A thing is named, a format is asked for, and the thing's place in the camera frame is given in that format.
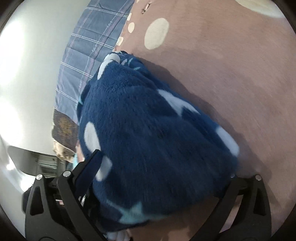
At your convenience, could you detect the navy star fleece garment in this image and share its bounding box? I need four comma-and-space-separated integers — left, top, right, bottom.
77, 51, 239, 240

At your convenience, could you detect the light blue blanket edge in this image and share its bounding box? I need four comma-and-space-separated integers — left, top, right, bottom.
72, 153, 79, 170

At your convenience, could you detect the dark floral pillow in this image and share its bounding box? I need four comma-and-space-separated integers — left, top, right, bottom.
51, 109, 78, 163

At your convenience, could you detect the white bedside shelf unit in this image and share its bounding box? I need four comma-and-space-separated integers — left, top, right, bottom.
8, 146, 66, 178

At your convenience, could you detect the blue plaid pillow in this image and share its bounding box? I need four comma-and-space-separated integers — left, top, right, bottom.
55, 0, 134, 123

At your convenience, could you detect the pink polka dot bedsheet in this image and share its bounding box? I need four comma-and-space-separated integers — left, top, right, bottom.
116, 1, 295, 232

